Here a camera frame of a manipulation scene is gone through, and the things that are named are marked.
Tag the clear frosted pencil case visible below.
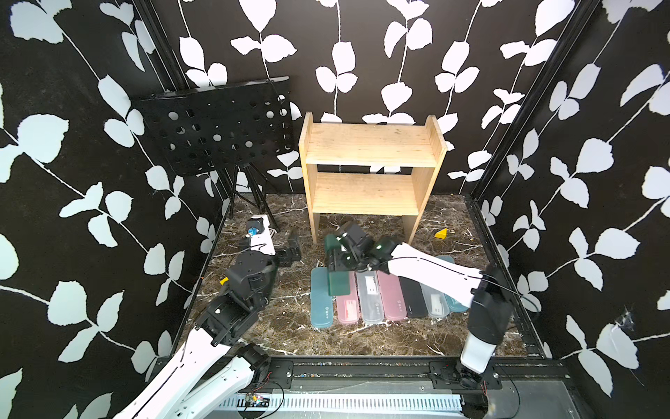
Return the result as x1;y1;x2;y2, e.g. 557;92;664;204
356;272;385;324

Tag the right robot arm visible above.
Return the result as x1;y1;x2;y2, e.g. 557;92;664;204
326;233;514;375

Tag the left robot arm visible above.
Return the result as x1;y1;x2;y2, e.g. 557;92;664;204
117;240;301;418

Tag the small yellow block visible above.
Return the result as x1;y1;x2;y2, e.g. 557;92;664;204
434;228;449;240

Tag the light blue pencil case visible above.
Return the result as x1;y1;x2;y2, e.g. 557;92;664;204
438;255;469;314

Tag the small circuit board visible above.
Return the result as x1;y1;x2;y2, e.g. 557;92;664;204
242;395;270;410

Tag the wooden two-tier shelf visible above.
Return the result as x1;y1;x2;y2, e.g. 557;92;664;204
298;113;450;243

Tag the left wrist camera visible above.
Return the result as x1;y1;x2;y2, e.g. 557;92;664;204
246;215;276;256

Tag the white slotted vent strip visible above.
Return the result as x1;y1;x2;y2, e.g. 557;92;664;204
215;394;464;414

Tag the frosted white pencil case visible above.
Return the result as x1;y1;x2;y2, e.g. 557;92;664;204
420;284;450;319

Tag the teal pencil case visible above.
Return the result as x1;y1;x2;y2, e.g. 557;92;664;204
310;267;333;329

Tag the dark grey pencil case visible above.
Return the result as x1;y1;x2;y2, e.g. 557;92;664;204
399;277;429;319

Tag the black perforated music stand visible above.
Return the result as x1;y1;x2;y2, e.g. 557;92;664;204
131;76;297;225

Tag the small pink pencil case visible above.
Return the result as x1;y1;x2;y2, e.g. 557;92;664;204
336;286;359;325

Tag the dark green pencil case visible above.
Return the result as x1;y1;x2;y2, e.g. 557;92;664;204
325;234;350;297

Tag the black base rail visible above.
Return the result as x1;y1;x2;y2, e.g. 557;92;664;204
250;356;571;393

